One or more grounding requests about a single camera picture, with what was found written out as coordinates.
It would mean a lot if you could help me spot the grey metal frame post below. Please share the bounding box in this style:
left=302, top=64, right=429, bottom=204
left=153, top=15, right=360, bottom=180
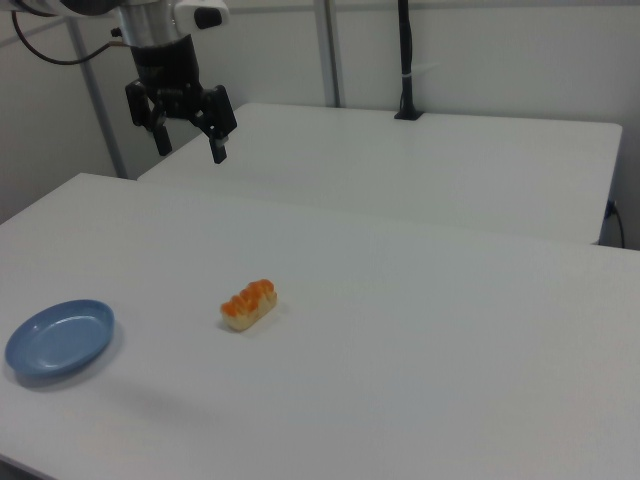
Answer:
left=313, top=0, right=347, bottom=108
left=63, top=17, right=128, bottom=180

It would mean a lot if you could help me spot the blue oval plate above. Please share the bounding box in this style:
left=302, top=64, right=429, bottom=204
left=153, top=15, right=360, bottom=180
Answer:
left=4, top=298, right=117, bottom=378

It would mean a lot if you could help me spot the orange glazed bread loaf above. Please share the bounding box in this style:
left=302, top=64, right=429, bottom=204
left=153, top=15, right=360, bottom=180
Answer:
left=219, top=279, right=279, bottom=333

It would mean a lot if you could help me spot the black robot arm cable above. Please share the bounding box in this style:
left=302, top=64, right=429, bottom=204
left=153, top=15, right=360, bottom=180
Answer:
left=10, top=8, right=132, bottom=66

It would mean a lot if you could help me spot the black cable at table edge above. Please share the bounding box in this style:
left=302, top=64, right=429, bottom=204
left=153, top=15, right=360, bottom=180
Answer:
left=605, top=199, right=627, bottom=249

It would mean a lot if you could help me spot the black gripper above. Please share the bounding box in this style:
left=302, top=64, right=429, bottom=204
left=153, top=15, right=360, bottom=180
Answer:
left=124, top=33, right=238, bottom=165

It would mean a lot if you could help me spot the black camera stand pole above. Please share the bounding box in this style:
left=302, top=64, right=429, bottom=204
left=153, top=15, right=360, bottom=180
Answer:
left=393, top=0, right=426, bottom=122

